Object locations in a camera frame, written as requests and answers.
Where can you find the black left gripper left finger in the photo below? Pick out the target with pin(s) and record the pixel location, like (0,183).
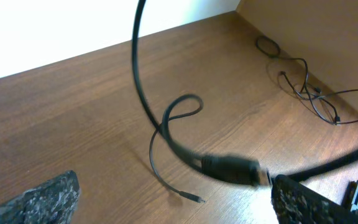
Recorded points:
(53,201)

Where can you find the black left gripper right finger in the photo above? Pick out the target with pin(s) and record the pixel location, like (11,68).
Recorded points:
(295,203)

